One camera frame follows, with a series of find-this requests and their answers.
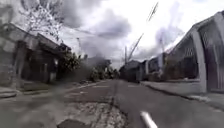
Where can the dark building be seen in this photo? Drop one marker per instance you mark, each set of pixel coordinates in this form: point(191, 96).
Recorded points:
point(30, 56)

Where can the grey asphalt road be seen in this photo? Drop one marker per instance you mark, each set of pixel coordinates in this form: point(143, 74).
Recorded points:
point(166, 106)

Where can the row of buildings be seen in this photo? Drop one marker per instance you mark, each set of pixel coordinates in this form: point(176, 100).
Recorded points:
point(133, 70)

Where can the robot's own part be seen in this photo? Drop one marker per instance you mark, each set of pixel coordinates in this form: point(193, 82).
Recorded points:
point(148, 120)

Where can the pole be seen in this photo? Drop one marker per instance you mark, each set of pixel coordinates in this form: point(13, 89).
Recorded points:
point(125, 55)

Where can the bare tree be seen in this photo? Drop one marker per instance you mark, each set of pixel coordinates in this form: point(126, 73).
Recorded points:
point(43, 16)

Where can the building with pale pillar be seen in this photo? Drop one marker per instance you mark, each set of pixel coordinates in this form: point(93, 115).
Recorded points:
point(206, 56)

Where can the green bush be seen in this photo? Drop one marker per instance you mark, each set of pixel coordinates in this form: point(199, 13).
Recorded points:
point(70, 63)

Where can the concrete pavement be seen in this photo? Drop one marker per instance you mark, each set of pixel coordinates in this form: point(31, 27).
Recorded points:
point(13, 91)
point(173, 88)

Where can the row of bushes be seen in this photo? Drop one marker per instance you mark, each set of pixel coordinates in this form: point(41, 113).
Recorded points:
point(100, 73)

